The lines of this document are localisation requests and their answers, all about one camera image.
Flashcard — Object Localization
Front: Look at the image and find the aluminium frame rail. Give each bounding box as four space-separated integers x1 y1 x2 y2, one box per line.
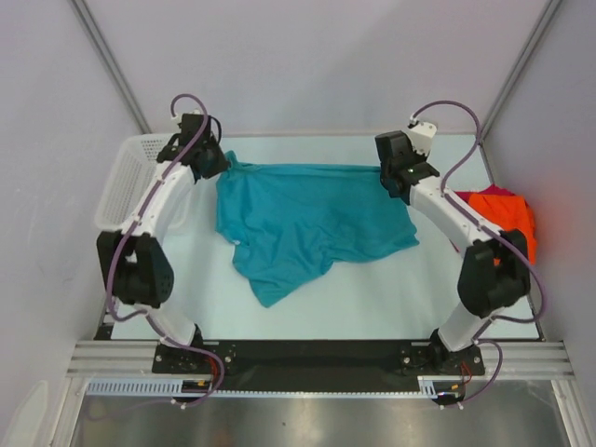
66 341 575 380

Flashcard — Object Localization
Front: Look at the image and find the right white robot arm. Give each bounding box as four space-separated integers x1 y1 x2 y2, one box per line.
374 129 531 373

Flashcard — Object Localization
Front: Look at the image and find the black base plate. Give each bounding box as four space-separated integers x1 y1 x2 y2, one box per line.
152 340 485 393

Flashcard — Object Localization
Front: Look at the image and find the orange folded t shirt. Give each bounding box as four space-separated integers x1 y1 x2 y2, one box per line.
467 193 537 264

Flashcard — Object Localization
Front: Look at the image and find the white plastic basket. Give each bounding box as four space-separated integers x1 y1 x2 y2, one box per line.
94 133 195 235

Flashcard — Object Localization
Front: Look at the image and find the magenta folded t shirt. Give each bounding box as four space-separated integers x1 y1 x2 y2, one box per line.
455 184 514 230

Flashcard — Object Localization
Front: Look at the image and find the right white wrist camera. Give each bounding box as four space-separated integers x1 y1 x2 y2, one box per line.
404 118 438 159

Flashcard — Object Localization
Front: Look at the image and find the teal t shirt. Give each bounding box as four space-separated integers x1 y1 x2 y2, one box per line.
215 151 418 308

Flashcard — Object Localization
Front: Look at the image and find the white slotted cable duct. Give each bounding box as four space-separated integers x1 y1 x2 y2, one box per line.
87 378 457 399

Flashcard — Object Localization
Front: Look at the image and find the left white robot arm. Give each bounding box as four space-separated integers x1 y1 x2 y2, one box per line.
96 112 230 373

